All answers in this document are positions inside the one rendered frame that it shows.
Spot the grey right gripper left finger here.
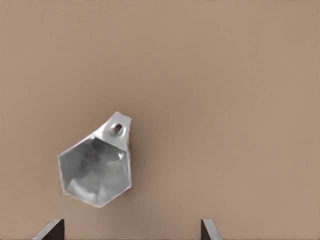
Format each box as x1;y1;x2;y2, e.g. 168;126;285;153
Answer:
31;218;65;240

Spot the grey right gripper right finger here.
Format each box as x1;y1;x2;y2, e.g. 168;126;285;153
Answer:
201;218;224;240

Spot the silver hexagonal metal cup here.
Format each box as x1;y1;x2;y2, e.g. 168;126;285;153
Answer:
57;111;132;209

